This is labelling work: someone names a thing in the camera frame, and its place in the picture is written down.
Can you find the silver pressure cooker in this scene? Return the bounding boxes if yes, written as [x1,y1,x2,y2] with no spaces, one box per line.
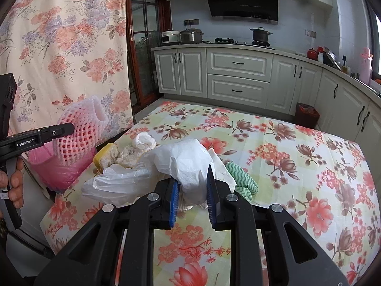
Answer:
[180,28,203,45]

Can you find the pink foam fruit net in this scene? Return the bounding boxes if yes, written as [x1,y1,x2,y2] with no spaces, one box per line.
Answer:
[53,96,109,165]

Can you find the green zigzag cloth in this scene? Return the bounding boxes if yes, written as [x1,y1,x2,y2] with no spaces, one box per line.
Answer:
[225,161,258,203]

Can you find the red kettle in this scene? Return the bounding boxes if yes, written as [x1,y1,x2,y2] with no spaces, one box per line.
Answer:
[307,48,318,61]

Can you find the white plastic bag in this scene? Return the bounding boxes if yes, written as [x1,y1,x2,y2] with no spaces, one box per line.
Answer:
[81,139,236,207]

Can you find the white lower kitchen cabinets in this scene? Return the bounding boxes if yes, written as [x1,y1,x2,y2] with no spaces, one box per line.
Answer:
[152,43,380,172]

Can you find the floral curtain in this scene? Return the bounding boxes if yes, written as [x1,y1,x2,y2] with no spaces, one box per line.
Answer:
[1,0,133,141]

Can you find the pink thermos flask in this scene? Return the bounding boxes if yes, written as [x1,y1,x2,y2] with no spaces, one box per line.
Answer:
[359,47,373,85]

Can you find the black cooking pot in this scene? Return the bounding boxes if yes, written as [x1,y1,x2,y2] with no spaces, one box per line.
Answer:
[250,27,272,47]

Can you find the person's left hand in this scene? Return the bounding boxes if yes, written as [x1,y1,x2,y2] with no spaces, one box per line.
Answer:
[8,158,24,209]

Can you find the red-framed glass door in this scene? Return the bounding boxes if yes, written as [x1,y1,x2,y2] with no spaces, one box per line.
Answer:
[126,0,172,114]

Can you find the small white tissue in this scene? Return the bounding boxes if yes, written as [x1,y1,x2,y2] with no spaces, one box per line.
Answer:
[132,132,156,152]

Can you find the red floor trash bin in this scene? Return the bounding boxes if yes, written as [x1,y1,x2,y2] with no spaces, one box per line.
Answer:
[295,103,320,129]

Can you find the gas stove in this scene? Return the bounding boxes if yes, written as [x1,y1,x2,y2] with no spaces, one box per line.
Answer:
[214,37,270,48]

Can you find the yellow pomelo peel piece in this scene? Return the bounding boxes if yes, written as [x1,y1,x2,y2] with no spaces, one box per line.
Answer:
[93,143,120,173]
[115,146,144,169]

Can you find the pink-lined trash bin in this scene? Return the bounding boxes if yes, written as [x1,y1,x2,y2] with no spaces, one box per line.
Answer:
[27,142,97,193]

